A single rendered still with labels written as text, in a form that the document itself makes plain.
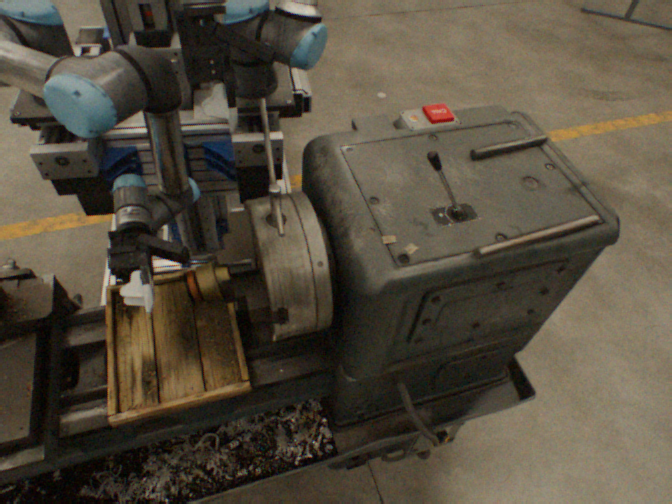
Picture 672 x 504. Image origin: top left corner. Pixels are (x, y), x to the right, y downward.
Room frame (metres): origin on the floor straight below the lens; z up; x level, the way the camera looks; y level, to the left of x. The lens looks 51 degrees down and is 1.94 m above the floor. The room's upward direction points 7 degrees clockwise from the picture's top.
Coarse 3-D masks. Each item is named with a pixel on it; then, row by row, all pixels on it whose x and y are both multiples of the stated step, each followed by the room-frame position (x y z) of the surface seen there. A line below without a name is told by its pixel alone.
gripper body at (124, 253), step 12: (120, 228) 0.66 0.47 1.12; (132, 228) 0.66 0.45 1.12; (144, 228) 0.67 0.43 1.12; (120, 240) 0.63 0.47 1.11; (132, 240) 0.64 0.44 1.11; (108, 252) 0.59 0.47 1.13; (120, 252) 0.59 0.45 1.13; (132, 252) 0.60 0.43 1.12; (144, 252) 0.61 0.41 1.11; (108, 264) 0.56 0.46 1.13; (120, 264) 0.56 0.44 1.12; (132, 264) 0.57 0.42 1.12; (120, 276) 0.56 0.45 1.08
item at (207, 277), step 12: (204, 264) 0.60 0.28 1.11; (192, 276) 0.56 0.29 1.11; (204, 276) 0.56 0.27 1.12; (216, 276) 0.57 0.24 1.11; (228, 276) 0.57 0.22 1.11; (192, 288) 0.54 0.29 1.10; (204, 288) 0.54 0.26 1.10; (216, 288) 0.54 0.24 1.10; (192, 300) 0.52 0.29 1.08; (204, 300) 0.53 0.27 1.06; (216, 300) 0.54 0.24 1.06
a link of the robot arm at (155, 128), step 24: (120, 48) 0.82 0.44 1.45; (144, 48) 0.84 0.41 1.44; (168, 72) 0.84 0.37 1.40; (168, 96) 0.82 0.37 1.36; (144, 120) 0.85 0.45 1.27; (168, 120) 0.84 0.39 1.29; (168, 144) 0.84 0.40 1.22; (168, 168) 0.84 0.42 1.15; (168, 192) 0.84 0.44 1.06; (192, 192) 0.89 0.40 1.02
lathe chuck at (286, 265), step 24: (264, 216) 0.64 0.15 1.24; (288, 216) 0.64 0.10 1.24; (264, 240) 0.58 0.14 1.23; (288, 240) 0.59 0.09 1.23; (264, 264) 0.54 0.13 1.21; (288, 264) 0.55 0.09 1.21; (288, 288) 0.51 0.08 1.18; (312, 288) 0.53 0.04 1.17; (288, 312) 0.49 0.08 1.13; (312, 312) 0.50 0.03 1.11; (288, 336) 0.49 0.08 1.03
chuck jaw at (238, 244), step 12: (228, 216) 0.68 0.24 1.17; (240, 216) 0.68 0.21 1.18; (240, 228) 0.66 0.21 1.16; (228, 240) 0.64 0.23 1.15; (240, 240) 0.64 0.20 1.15; (252, 240) 0.65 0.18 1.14; (216, 252) 0.61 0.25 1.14; (228, 252) 0.62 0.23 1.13; (240, 252) 0.62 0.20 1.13; (252, 252) 0.63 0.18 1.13
